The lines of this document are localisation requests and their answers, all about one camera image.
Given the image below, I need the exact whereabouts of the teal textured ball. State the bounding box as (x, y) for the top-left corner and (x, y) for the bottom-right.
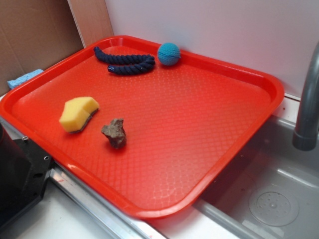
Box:
(157, 42), (181, 66)

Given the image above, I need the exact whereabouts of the brown rock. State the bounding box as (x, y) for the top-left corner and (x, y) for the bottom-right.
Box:
(101, 118), (127, 149)

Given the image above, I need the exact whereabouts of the yellow sponge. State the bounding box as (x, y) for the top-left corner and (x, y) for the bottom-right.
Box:
(59, 97), (100, 133)

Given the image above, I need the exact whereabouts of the red plastic tray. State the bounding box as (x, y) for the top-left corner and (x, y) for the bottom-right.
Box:
(0, 45), (284, 219)

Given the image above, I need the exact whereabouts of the sink drain cover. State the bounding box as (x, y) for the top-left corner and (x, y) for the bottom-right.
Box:
(248, 186), (299, 227)

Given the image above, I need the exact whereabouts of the dark blue rope toy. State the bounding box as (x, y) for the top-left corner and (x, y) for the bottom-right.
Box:
(93, 46), (156, 76)

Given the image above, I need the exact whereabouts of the brown cardboard panel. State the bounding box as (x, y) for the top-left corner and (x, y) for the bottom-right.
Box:
(0, 0), (113, 95)

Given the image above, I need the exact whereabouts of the grey plastic sink basin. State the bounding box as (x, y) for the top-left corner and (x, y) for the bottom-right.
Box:
(149, 116), (319, 239)

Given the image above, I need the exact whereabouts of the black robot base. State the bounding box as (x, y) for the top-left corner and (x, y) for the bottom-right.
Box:
(0, 126), (53, 230)

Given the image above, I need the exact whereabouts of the blue sponge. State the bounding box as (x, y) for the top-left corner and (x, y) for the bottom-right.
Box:
(7, 69), (43, 90)

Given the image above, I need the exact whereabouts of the grey faucet spout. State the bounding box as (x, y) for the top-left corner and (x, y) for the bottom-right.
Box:
(293, 45), (319, 151)

